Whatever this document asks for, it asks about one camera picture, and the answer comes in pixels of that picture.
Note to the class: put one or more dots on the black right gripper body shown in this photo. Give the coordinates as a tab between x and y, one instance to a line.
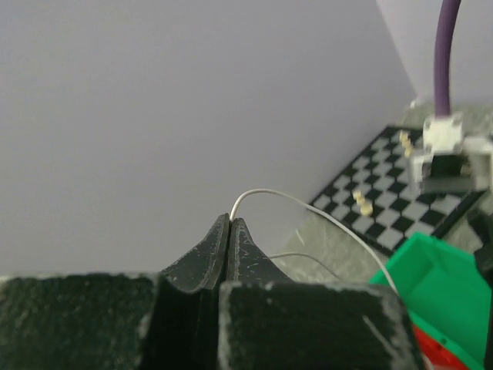
481	223

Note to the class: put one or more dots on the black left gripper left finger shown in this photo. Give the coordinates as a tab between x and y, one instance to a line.
162	320

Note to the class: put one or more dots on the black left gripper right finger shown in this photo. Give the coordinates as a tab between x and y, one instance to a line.
268	321

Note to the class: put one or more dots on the right green plastic bin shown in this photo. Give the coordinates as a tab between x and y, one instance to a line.
445	296

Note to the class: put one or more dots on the black and white chessboard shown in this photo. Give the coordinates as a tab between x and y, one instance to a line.
379	171

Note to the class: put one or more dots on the right cream chess piece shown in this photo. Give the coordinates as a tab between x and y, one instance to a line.
406	143

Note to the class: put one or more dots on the cream chess piece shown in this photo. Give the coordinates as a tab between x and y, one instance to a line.
365	206
406	143

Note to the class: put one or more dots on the left cream chess piece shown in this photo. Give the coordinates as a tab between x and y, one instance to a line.
365	206

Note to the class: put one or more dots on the red plastic bin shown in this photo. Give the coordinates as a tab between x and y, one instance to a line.
435	355

